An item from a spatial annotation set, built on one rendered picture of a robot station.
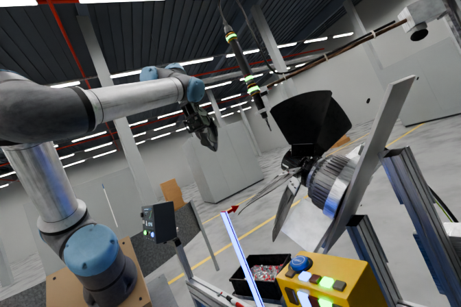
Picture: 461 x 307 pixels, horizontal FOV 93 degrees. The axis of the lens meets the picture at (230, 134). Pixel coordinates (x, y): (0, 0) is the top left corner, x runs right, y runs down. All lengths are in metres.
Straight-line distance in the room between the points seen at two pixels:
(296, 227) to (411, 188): 0.39
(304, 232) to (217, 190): 6.37
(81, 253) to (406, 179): 0.94
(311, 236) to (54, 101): 0.83
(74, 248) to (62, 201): 0.12
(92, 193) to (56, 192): 6.20
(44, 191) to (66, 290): 0.38
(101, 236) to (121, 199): 6.12
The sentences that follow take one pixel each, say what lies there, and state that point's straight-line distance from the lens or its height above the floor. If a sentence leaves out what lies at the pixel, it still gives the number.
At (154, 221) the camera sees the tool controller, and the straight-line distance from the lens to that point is 1.23.
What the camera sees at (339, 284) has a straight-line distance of 0.48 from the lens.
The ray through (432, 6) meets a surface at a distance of 1.05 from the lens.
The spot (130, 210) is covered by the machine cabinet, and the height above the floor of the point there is 0.90.
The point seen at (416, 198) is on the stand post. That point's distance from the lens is 0.89.
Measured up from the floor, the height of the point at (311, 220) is 1.01.
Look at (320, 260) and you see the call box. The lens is 0.56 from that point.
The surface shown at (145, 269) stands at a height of 0.61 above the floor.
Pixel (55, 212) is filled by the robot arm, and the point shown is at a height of 1.38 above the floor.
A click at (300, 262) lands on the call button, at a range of 0.56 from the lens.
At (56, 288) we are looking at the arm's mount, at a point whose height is 1.17.
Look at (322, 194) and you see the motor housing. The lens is 0.89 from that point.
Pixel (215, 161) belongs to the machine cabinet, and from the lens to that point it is 7.22.
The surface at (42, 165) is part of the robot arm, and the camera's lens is 0.67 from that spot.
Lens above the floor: 1.35
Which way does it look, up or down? 4 degrees up
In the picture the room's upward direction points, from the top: 22 degrees counter-clockwise
